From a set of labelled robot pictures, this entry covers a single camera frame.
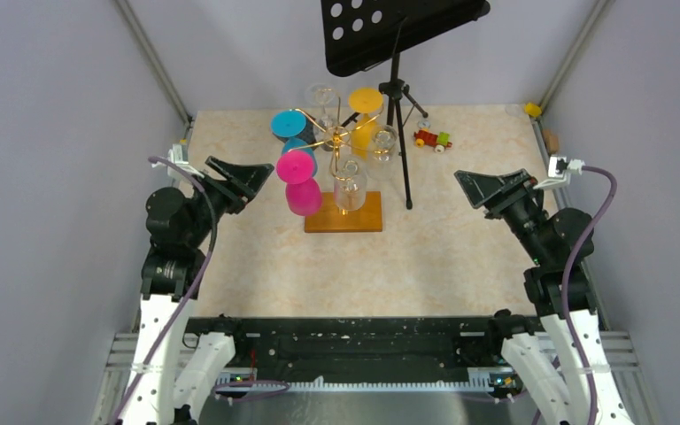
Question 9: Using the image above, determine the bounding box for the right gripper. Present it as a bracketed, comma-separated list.
[455, 167, 550, 264]

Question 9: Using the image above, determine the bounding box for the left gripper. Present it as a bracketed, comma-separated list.
[185, 154, 274, 246]

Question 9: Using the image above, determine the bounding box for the pink plastic wine glass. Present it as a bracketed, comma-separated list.
[276, 150, 322, 217]

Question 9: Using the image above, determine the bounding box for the clear front wine glass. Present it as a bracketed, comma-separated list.
[333, 156, 367, 212]

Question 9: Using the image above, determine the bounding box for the clear wine glass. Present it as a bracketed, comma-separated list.
[333, 156, 367, 212]
[306, 83, 339, 142]
[367, 125, 398, 180]

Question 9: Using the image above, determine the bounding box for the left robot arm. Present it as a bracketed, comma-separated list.
[109, 156, 274, 424]

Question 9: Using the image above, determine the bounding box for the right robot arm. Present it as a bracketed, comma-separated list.
[454, 161, 633, 424]

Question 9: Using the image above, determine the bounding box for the blue plastic wine glass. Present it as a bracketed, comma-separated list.
[270, 110, 316, 154]

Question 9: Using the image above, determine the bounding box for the gold wine glass rack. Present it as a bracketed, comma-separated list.
[271, 87, 398, 233]

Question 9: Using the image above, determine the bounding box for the clear back wine glass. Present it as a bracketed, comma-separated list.
[306, 83, 339, 142]

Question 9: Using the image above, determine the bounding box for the yellow plastic wine glass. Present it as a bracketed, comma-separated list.
[348, 87, 383, 159]

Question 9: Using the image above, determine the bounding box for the colourful toy train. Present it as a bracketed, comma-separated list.
[413, 128, 452, 153]

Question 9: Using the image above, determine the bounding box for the yellow corner clip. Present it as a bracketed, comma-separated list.
[523, 103, 543, 119]

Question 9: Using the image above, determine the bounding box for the black music stand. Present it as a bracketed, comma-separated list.
[320, 0, 491, 209]

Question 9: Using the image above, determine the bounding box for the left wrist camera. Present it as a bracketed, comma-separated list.
[167, 143, 190, 170]

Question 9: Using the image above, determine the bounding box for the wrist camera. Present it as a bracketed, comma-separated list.
[167, 143, 190, 170]
[534, 155, 585, 190]

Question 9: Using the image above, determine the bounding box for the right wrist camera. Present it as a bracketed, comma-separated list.
[534, 155, 585, 190]

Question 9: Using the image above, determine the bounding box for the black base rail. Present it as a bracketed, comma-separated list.
[185, 310, 543, 385]

